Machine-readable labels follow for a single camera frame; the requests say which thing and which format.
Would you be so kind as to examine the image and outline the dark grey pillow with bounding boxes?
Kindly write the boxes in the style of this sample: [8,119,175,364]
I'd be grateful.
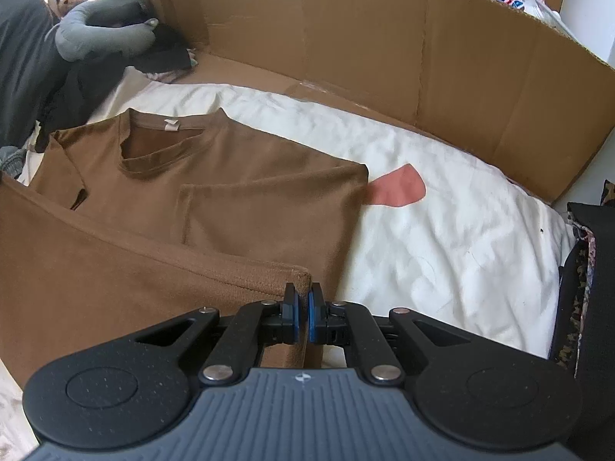
[0,0,68,147]

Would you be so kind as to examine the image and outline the brown t-shirt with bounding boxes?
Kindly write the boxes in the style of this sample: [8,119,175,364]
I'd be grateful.
[0,108,370,390]

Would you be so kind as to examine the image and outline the folded cardboard sheet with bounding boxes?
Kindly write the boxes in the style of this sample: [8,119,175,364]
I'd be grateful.
[130,0,615,206]

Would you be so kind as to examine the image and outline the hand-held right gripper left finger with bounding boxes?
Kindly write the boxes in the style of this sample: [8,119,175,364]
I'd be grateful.
[135,282,303,386]

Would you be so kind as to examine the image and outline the black folded garment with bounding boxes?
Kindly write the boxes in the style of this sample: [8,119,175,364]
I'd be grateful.
[548,202,615,461]

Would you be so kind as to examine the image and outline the light blue denim pants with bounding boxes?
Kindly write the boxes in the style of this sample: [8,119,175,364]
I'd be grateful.
[0,146,27,178]

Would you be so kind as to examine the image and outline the black crumpled garment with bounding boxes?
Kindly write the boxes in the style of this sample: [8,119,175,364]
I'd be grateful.
[36,24,193,140]

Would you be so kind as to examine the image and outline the cream bear-print blanket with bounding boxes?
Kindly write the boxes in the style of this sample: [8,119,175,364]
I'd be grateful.
[0,66,577,449]

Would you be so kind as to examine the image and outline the grey neck pillow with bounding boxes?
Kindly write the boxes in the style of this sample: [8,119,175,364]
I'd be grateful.
[54,0,159,62]

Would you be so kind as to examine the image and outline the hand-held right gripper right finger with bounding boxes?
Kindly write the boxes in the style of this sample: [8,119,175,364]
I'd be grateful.
[308,282,474,386]

